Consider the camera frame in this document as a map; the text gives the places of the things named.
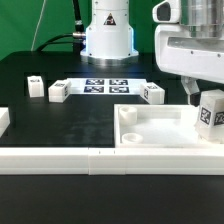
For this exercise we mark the white square tabletop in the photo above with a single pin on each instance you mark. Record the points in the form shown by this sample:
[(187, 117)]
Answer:
[(158, 126)]

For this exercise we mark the AprilTag marker sheet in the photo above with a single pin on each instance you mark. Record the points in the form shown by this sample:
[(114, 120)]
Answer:
[(106, 86)]

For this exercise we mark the white fence bar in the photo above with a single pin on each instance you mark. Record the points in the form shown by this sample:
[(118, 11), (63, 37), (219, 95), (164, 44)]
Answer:
[(111, 161), (4, 119)]

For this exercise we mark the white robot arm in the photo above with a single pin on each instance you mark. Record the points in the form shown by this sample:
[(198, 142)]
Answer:
[(113, 29)]

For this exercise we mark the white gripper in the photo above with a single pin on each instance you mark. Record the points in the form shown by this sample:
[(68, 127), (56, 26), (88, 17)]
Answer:
[(177, 53)]

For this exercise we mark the white left fence bar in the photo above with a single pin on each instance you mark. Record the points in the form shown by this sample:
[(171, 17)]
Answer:
[(4, 119)]

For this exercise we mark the white front fence bar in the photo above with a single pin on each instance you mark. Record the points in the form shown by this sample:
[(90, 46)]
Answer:
[(111, 161)]

